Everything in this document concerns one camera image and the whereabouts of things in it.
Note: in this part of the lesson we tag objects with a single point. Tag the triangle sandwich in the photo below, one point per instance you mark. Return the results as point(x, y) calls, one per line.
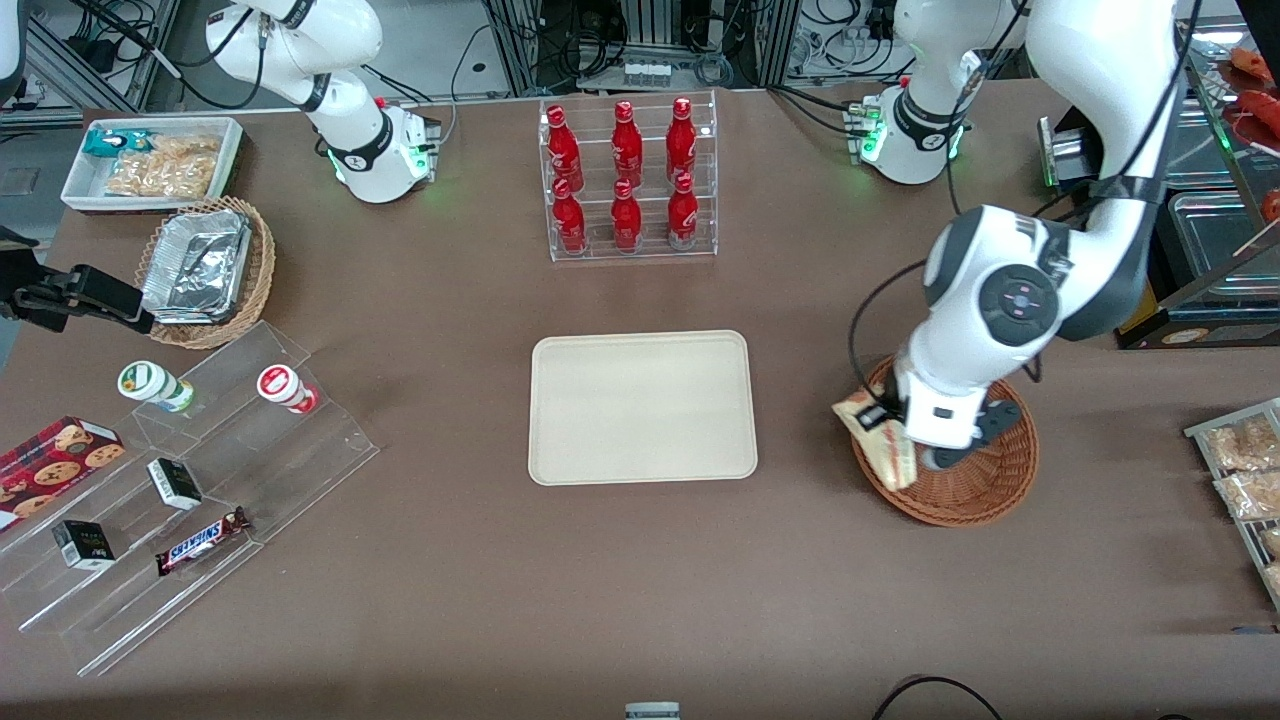
point(890, 460)

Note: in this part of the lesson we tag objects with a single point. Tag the light tan wicker basket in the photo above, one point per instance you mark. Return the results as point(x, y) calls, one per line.
point(258, 270)

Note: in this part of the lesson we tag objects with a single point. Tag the clear bag of fried snacks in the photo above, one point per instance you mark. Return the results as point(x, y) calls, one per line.
point(1250, 495)
point(1245, 448)

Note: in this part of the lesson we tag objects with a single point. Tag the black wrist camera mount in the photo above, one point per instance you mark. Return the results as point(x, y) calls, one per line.
point(1000, 422)

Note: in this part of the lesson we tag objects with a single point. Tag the small grey device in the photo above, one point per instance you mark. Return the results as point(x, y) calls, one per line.
point(652, 712)

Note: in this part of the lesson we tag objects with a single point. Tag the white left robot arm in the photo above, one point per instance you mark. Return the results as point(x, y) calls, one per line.
point(1100, 80)

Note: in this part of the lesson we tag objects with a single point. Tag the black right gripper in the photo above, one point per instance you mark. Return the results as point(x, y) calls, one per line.
point(30, 291)

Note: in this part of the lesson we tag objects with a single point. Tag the silver metal snack tray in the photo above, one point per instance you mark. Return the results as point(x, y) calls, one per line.
point(1250, 540)

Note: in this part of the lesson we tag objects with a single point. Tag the row of white connectors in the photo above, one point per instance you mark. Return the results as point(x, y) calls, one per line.
point(646, 74)

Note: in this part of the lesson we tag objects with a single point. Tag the clear acrylic stepped shelf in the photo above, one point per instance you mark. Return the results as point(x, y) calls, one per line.
point(300, 460)
point(120, 610)

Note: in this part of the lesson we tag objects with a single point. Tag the clear bag of crackers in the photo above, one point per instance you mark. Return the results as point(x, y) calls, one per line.
point(170, 168)

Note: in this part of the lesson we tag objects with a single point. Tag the black hot food display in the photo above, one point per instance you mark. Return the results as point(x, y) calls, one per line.
point(1200, 325)

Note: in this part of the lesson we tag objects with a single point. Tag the white rectangular bin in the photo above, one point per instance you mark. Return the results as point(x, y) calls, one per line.
point(85, 185)

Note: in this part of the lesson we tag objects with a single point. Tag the stainless steel pan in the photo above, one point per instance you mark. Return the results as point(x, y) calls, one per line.
point(1205, 140)
point(1215, 240)

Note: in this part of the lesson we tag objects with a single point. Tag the aluminium frame equipment rack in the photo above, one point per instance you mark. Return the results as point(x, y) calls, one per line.
point(650, 30)

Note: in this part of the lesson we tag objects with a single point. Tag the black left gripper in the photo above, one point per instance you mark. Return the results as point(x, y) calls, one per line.
point(886, 409)

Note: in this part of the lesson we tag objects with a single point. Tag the stack of foil trays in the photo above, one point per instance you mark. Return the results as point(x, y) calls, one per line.
point(195, 265)

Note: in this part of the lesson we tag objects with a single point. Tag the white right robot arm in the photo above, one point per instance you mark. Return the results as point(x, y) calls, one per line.
point(350, 110)

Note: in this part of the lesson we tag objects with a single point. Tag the clear acrylic bottle rack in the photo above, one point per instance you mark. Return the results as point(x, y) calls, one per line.
point(600, 250)

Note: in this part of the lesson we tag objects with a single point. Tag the red sausage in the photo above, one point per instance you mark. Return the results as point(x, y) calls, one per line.
point(1252, 62)
point(1272, 205)
point(1262, 112)

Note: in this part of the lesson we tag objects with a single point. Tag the red cola bottle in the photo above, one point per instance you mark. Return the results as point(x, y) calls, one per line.
point(569, 222)
point(683, 218)
point(681, 145)
point(626, 222)
point(563, 150)
point(627, 148)

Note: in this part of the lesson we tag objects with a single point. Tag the Snickers chocolate bar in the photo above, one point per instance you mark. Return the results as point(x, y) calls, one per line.
point(200, 542)

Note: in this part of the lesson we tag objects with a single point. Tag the teal snack packet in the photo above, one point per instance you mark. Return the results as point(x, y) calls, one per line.
point(112, 142)

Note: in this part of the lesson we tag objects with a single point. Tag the red lid drink cup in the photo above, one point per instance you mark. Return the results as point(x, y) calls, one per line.
point(282, 387)

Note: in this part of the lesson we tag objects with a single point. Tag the brown round wicker basket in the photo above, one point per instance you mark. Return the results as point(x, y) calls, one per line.
point(980, 495)

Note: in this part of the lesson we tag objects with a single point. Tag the beige plastic serving tray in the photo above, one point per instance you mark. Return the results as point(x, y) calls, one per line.
point(640, 410)

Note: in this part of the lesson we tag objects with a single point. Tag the small black carton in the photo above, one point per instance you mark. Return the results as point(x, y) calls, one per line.
point(175, 484)
point(84, 545)

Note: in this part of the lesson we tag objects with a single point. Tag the red cookie box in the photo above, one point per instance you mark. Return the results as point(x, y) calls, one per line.
point(55, 465)

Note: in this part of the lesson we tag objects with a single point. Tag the green lid drink cup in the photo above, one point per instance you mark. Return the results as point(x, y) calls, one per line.
point(150, 384)

